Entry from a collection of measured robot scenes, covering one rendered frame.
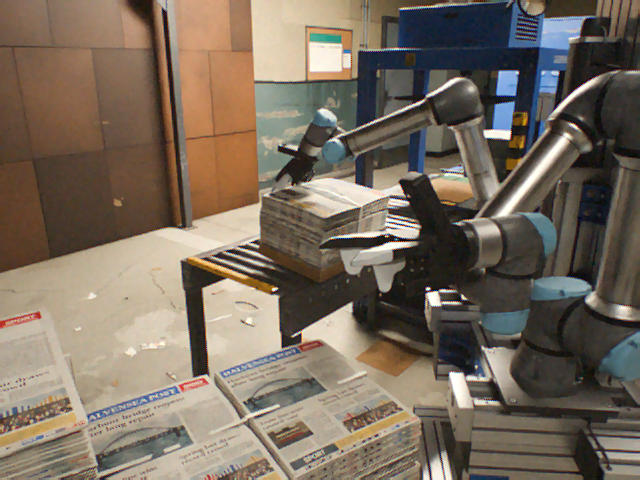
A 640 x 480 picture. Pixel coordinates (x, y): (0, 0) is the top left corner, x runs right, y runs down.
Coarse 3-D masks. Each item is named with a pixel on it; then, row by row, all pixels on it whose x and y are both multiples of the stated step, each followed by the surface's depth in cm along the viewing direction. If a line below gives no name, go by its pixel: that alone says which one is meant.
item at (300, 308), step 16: (368, 272) 183; (304, 288) 162; (320, 288) 163; (336, 288) 169; (352, 288) 177; (368, 288) 186; (288, 304) 153; (304, 304) 158; (320, 304) 165; (336, 304) 172; (288, 320) 155; (304, 320) 160
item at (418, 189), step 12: (408, 180) 69; (420, 180) 68; (408, 192) 70; (420, 192) 68; (432, 192) 69; (420, 204) 70; (432, 204) 69; (420, 216) 73; (432, 216) 70; (444, 216) 71; (432, 228) 72; (444, 228) 71; (444, 240) 71
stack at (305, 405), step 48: (192, 384) 108; (240, 384) 108; (288, 384) 108; (336, 384) 108; (96, 432) 94; (144, 432) 94; (192, 432) 94; (240, 432) 94; (288, 432) 94; (336, 432) 94; (384, 432) 94
